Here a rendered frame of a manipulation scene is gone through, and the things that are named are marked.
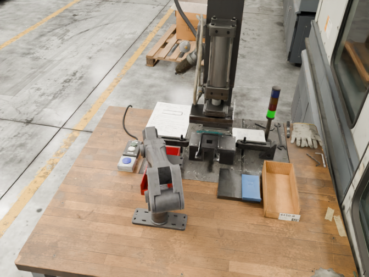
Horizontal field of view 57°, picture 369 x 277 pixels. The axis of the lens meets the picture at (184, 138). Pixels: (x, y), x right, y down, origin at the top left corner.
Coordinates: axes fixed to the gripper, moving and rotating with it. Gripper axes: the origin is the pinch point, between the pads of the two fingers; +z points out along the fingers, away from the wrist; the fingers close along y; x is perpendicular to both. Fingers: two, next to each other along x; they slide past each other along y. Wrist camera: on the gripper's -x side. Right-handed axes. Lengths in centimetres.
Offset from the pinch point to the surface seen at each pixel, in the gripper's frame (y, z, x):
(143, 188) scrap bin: -8.2, 2.1, 5.2
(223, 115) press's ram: 22.5, -10.0, -23.6
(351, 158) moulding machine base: 17, 8, -80
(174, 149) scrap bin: 12.6, 9.8, -4.0
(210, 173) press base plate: 3.5, 9.7, -21.0
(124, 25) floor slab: 317, 304, 145
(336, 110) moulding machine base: 51, 28, -82
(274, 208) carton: -9.4, 0.9, -47.1
